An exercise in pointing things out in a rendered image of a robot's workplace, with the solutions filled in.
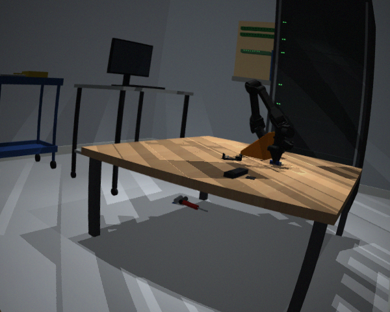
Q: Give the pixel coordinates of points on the red-handled screwdriver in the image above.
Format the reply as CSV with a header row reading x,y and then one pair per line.
x,y
191,205

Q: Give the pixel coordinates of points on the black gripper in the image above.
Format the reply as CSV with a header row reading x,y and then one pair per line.
x,y
276,150

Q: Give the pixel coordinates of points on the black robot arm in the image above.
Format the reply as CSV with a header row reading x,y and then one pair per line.
x,y
255,87

